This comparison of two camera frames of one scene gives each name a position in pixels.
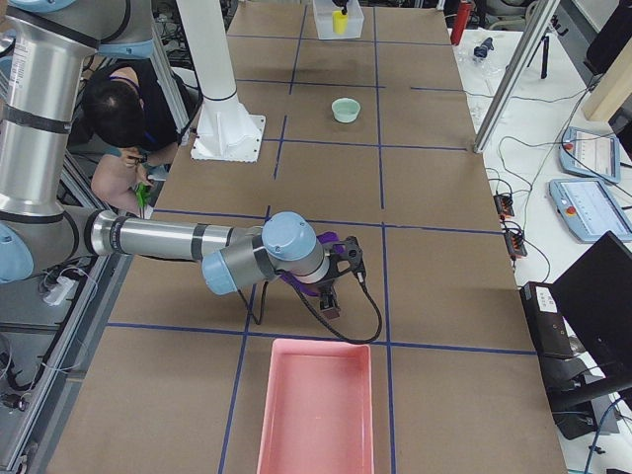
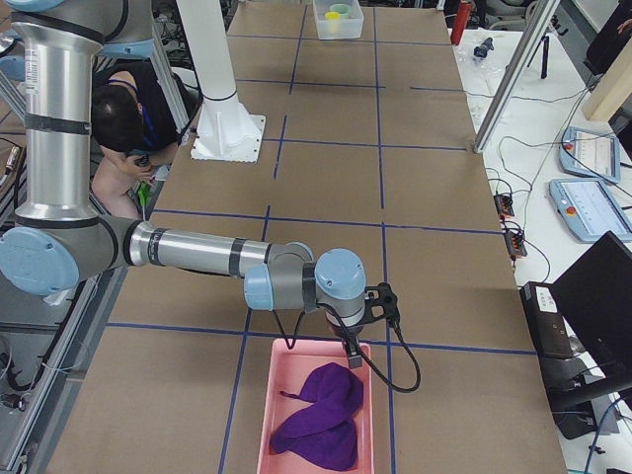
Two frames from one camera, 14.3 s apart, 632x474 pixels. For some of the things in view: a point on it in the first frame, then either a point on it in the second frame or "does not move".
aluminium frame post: [545, 16] does not move
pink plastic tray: [317, 414] does not move
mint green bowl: [346, 110] → [342, 9]
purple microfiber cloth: [314, 289] → [325, 433]
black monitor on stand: [581, 328] does not move
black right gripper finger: [329, 305] → [355, 358]
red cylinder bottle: [461, 16] does not move
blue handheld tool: [486, 45] does not move
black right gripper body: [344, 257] → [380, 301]
